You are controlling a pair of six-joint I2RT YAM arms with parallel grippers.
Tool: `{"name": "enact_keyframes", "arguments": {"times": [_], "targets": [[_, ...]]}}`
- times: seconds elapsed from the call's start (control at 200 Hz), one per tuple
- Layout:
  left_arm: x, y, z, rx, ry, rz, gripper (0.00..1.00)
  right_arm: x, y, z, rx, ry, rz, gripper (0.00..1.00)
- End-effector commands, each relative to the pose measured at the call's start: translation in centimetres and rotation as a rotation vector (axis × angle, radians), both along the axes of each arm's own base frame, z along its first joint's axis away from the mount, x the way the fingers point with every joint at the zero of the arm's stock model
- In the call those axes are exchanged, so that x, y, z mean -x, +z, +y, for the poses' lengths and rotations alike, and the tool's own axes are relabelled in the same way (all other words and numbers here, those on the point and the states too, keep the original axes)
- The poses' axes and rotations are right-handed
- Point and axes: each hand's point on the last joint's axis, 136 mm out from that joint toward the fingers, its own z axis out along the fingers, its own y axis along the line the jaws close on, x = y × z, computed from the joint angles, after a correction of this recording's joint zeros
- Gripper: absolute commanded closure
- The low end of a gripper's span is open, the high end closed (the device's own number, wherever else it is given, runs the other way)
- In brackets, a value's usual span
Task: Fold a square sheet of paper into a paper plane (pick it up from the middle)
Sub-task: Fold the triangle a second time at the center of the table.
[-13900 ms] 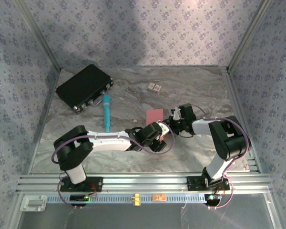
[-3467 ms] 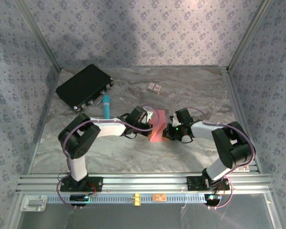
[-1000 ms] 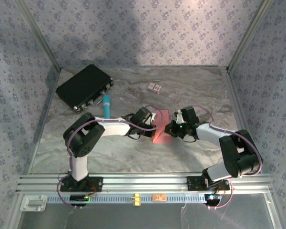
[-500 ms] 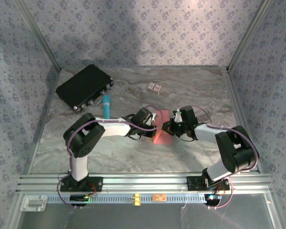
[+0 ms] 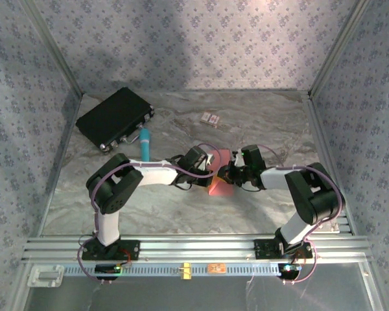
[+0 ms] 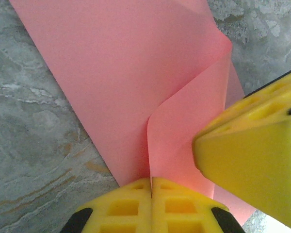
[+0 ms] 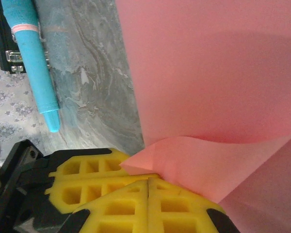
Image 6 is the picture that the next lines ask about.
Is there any pink paper sheet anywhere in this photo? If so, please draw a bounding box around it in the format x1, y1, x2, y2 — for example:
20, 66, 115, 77
8, 0, 257, 226

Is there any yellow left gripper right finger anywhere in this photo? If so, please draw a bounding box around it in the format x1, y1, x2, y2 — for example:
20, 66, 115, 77
151, 177, 245, 233

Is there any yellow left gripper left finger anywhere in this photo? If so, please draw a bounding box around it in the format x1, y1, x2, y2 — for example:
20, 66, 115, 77
59, 177, 152, 233

